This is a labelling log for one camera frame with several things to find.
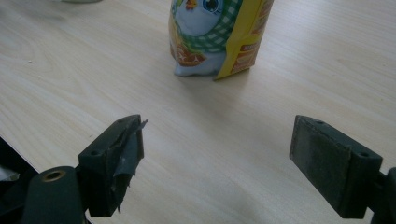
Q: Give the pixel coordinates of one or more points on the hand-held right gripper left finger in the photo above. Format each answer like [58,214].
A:
[106,161]

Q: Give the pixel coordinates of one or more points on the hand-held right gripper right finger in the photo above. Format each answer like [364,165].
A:
[330,161]

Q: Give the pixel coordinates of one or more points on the yellow snack bag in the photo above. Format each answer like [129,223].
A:
[205,34]

